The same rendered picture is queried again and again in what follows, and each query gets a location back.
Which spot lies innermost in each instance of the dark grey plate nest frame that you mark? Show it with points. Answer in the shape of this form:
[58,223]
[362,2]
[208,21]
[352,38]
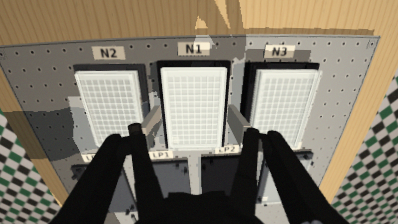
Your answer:
[141,68]

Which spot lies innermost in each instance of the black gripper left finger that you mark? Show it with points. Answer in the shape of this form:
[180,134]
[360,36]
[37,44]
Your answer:
[90,199]

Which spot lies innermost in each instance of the black l-shaped locator bracket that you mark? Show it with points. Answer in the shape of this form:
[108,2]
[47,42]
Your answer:
[250,75]

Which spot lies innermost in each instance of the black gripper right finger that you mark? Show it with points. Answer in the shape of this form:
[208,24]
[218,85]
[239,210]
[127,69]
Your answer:
[302,200]

